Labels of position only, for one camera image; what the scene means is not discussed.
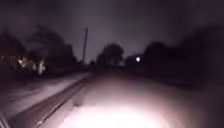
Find dark row of trees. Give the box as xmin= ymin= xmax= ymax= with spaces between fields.
xmin=124 ymin=24 xmax=224 ymax=88

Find pale pavement strip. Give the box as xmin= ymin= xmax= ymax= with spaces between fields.
xmin=0 ymin=71 xmax=93 ymax=119

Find dark verge strip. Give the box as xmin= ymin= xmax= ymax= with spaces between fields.
xmin=6 ymin=75 xmax=96 ymax=128

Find dark tree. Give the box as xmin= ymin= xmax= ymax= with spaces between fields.
xmin=96 ymin=43 xmax=125 ymax=67

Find tall pole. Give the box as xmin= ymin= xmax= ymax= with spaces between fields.
xmin=81 ymin=27 xmax=90 ymax=66

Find dark trees with lights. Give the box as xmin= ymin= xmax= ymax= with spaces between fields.
xmin=0 ymin=24 xmax=81 ymax=79

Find grey asphalt road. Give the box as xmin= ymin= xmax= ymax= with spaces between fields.
xmin=39 ymin=68 xmax=224 ymax=128

